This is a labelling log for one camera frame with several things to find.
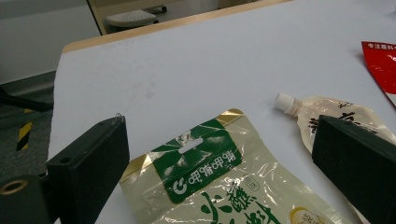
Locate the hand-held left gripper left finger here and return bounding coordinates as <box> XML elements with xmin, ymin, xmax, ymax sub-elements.
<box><xmin>46</xmin><ymin>115</ymin><xmax>131</xmax><ymax>224</ymax></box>

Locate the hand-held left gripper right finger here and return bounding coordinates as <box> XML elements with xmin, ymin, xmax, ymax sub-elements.
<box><xmin>311</xmin><ymin>114</ymin><xmax>396</xmax><ymax>224</ymax></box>

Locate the beige spout pouch white cap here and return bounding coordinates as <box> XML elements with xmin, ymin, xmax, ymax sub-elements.
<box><xmin>274</xmin><ymin>91</ymin><xmax>396</xmax><ymax>155</ymax></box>

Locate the green and gold food pouch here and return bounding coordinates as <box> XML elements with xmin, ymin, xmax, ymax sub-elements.
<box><xmin>119</xmin><ymin>107</ymin><xmax>356</xmax><ymax>224</ymax></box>

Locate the yellow and black floor tape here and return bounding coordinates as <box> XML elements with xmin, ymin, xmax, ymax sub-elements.
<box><xmin>16</xmin><ymin>107</ymin><xmax>35</xmax><ymax>152</ymax></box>

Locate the black metal stand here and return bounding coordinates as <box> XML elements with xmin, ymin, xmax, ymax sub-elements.
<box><xmin>0</xmin><ymin>87</ymin><xmax>54</xmax><ymax>114</ymax></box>

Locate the red seasoning packet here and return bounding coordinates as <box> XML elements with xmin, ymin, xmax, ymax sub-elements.
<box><xmin>361</xmin><ymin>40</ymin><xmax>396</xmax><ymax>108</ymax></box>

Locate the white cabinet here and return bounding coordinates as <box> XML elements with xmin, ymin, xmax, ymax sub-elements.
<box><xmin>0</xmin><ymin>0</ymin><xmax>101</xmax><ymax>85</ymax></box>

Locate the wooden desk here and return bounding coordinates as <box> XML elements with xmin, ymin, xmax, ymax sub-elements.
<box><xmin>86</xmin><ymin>0</ymin><xmax>261</xmax><ymax>35</ymax></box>

